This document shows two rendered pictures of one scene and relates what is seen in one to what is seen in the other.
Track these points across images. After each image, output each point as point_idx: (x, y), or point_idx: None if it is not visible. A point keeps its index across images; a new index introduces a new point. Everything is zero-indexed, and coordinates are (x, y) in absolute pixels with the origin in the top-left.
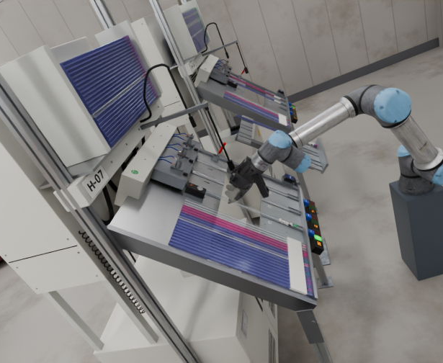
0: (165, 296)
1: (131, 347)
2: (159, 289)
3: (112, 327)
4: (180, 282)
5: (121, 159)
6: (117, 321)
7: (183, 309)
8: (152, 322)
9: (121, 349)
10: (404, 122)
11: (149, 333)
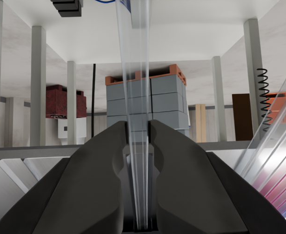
0: (178, 27)
1: (238, 38)
2: (162, 35)
3: (196, 56)
4: (159, 16)
5: None
6: (191, 55)
7: (222, 0)
8: (216, 30)
9: (233, 44)
10: None
11: (258, 39)
